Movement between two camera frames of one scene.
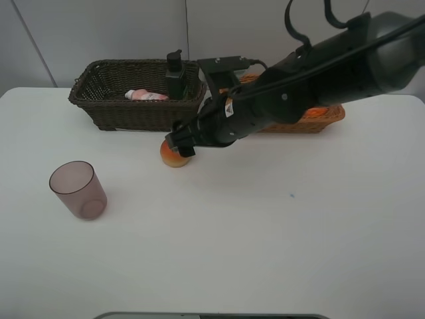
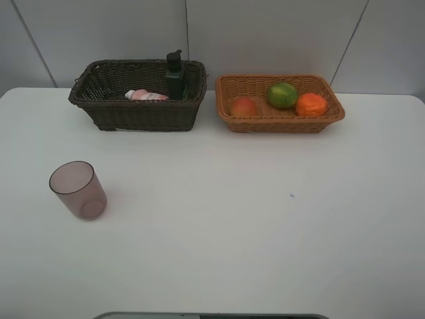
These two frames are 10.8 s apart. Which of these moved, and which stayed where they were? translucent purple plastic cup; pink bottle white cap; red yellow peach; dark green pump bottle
Moved: red yellow peach
Stayed: pink bottle white cap; dark green pump bottle; translucent purple plastic cup
